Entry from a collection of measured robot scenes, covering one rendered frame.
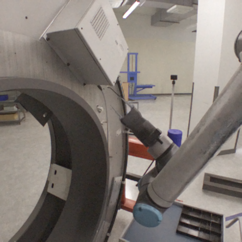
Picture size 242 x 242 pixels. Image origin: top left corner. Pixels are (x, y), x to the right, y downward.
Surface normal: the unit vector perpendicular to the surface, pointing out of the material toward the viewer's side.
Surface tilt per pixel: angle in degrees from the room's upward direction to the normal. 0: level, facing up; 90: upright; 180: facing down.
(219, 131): 87
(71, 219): 42
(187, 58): 90
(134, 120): 64
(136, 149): 90
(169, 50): 90
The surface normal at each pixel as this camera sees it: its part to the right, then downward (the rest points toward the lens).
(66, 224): -0.27, -0.61
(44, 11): 0.89, 0.14
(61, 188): -0.43, -0.20
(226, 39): 0.21, 0.29
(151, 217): -0.33, 0.35
